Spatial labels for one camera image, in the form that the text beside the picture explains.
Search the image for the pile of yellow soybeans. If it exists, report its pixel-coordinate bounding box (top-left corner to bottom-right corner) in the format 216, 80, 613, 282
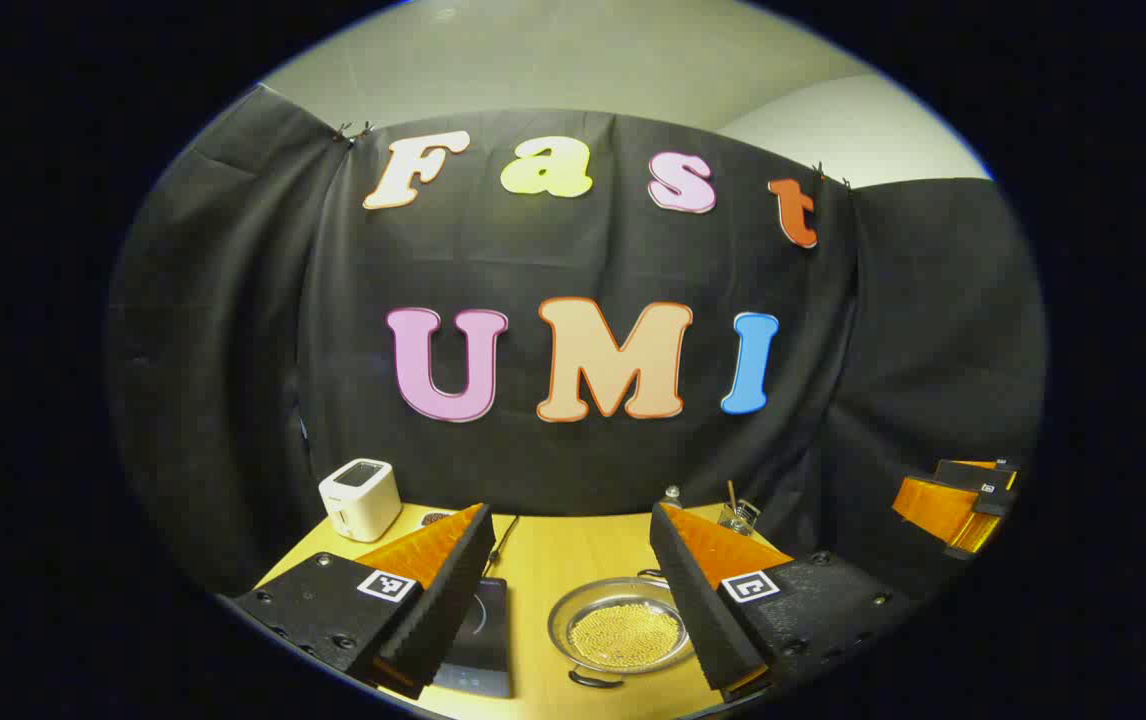
569, 601, 684, 672

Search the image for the steel pot with black handles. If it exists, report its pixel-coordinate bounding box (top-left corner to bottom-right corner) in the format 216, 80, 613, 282
547, 570, 699, 689

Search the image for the black induction cooktop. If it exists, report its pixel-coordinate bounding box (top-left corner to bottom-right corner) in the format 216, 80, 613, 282
430, 577, 514, 699

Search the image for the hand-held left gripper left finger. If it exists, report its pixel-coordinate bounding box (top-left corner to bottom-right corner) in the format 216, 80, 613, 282
233, 503, 497, 701

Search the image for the white toaster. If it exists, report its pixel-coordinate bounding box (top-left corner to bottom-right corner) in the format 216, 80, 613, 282
318, 458, 403, 543

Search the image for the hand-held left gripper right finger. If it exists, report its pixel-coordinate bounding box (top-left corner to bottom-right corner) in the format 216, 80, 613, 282
649, 502, 919, 703

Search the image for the black power cable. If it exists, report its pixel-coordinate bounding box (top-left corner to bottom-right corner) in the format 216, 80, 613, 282
483, 515, 520, 579

